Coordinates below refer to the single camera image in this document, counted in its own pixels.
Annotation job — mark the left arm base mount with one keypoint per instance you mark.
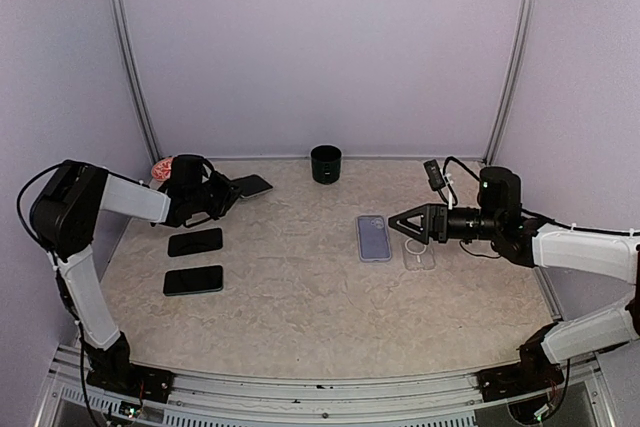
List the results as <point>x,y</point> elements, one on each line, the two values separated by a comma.
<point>144,383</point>

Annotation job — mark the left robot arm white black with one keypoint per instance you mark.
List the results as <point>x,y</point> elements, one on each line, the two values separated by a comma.
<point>63,218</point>

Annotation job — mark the dark green mug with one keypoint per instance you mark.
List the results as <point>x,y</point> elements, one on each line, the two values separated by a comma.
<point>326,164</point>

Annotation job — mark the lavender phone case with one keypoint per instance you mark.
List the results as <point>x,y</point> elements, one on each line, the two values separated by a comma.
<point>373,239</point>

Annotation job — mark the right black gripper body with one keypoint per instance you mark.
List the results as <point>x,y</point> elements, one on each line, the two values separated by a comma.
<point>488,223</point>

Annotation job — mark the right aluminium frame post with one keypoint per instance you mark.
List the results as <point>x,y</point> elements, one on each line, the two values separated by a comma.
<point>514,66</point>

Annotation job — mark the aluminium frame post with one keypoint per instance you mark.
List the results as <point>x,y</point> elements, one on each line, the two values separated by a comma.
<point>134,84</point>
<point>514,66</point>

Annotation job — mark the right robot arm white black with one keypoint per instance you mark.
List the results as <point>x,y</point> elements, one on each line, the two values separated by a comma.
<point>532,240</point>

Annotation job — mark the clear phone case right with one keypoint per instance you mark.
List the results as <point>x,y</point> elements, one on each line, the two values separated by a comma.
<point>418,256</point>

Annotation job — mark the black phone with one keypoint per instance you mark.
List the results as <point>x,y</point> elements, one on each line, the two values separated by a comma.
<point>195,280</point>
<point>251,186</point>
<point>196,242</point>

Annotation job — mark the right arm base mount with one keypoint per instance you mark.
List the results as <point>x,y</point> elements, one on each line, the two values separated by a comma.
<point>513,380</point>

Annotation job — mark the red white patterned bowl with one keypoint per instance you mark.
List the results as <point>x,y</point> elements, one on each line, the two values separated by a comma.
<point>161,170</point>

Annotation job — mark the left aluminium frame post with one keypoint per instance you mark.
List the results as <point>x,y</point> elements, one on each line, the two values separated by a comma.
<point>134,84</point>

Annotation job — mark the black phone top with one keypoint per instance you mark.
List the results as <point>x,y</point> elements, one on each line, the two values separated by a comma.
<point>196,242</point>

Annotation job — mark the front aluminium rail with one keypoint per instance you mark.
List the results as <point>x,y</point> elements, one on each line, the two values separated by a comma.
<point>208,399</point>

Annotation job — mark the black phone bottom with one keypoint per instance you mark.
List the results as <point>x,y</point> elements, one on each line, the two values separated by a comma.
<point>195,280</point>

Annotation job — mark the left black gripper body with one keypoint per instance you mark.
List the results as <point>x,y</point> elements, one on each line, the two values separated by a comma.
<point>214,199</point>

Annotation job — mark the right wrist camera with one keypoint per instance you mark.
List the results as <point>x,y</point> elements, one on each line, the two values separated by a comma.
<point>439,183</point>

